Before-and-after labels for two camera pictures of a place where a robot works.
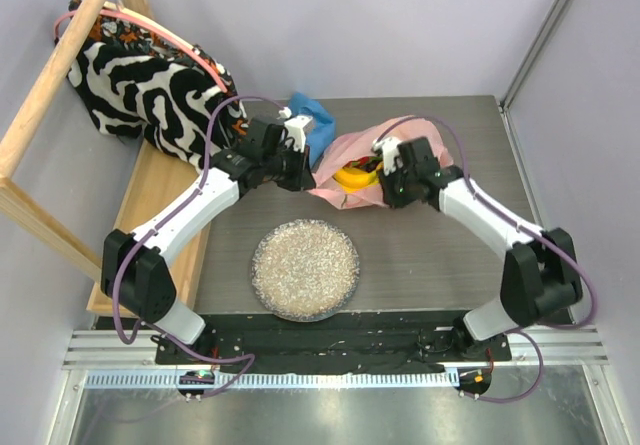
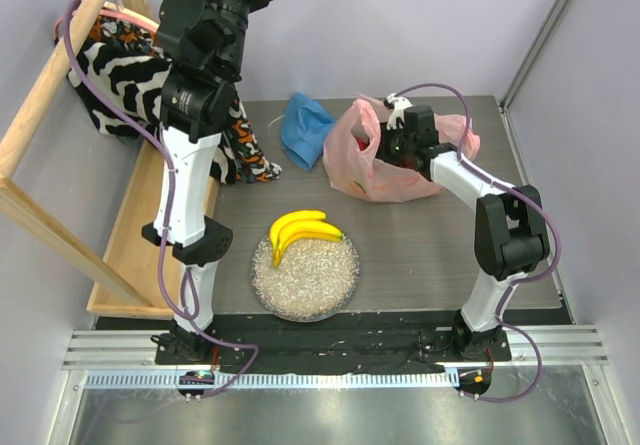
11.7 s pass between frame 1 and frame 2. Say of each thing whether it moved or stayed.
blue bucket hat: stayed
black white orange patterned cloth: stayed
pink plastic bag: moved
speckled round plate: stayed
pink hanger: stayed
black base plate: stayed
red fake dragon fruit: moved
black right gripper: moved
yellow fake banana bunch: moved
